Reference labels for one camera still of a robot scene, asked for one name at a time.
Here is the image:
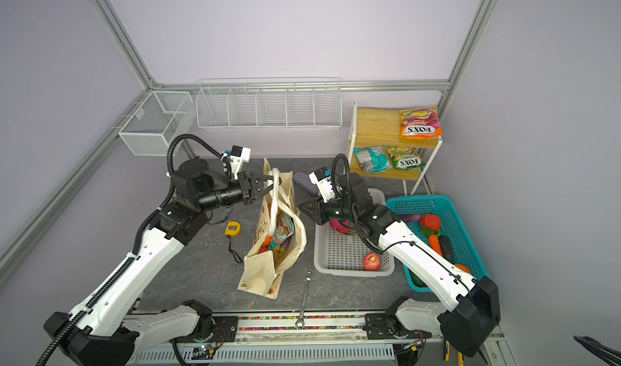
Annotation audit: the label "red tomato in teal basket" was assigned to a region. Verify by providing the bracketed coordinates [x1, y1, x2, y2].
[419, 214, 441, 232]

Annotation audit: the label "orange Fox's candy bag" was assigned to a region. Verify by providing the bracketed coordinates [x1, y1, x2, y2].
[399, 106, 443, 139]

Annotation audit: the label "silver combination wrench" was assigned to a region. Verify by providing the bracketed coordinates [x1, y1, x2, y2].
[294, 271, 313, 330]

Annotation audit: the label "yellow handled pliers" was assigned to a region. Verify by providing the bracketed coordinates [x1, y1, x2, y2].
[442, 340, 465, 366]

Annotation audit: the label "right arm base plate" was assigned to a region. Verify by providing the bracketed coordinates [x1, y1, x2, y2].
[363, 313, 432, 340]

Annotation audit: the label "cream floral tote bag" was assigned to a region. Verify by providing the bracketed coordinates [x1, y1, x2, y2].
[237, 160, 307, 299]

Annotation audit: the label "long white wire basket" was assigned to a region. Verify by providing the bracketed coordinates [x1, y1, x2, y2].
[195, 77, 343, 129]

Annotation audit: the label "green Fox's candy bag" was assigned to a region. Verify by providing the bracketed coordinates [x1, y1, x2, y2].
[385, 146, 426, 171]

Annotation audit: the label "yellow tape measure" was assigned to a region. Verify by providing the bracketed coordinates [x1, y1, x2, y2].
[225, 221, 244, 264]

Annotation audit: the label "grey cloth pad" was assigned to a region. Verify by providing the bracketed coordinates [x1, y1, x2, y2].
[293, 171, 320, 196]

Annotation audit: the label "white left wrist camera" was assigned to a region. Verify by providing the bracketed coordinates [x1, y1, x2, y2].
[221, 145, 251, 180]

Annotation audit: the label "small purple eggplant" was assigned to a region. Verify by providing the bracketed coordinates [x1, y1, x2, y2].
[401, 214, 422, 223]

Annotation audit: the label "dark green cucumber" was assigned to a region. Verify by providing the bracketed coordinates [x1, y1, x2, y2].
[438, 235, 454, 263]

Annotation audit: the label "teal plastic basket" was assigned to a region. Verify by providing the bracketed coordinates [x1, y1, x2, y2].
[386, 194, 492, 289]

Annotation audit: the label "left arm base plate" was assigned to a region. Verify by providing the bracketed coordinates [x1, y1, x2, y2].
[176, 315, 239, 343]

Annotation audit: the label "white plastic basket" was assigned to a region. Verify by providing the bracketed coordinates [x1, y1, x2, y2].
[314, 187, 396, 278]

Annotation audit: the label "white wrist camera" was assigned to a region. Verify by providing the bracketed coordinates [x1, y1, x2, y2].
[309, 167, 335, 203]
[221, 145, 251, 180]

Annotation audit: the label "teal snack bag shelf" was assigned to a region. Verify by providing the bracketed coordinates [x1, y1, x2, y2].
[353, 146, 392, 174]
[269, 212, 295, 250]

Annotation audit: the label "red apple front basket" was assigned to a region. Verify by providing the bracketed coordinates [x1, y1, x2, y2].
[363, 253, 381, 272]

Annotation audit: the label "white two-tier wooden shelf rack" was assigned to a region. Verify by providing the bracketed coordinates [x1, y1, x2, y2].
[347, 103, 443, 196]

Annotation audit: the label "orange carrot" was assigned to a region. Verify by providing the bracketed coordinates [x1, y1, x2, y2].
[428, 234, 442, 257]

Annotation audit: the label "small white mesh basket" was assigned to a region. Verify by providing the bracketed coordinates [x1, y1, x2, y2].
[119, 91, 197, 157]

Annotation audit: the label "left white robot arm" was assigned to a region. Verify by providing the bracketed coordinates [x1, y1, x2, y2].
[37, 153, 281, 365]

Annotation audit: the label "red dragon fruit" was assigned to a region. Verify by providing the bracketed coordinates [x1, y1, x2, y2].
[329, 220, 356, 235]

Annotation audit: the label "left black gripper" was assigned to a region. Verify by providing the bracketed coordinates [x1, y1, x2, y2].
[196, 171, 281, 212]

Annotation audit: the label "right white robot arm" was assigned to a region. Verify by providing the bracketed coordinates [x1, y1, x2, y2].
[299, 168, 501, 357]

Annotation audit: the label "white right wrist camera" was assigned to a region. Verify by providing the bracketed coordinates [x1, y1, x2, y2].
[309, 167, 335, 203]

